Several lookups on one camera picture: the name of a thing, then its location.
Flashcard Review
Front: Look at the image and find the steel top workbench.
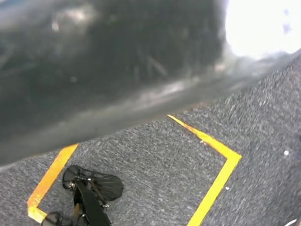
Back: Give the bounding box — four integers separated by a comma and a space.
0, 0, 301, 168

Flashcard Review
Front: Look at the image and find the yellow floor tape square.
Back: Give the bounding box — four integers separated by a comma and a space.
26, 113, 243, 226

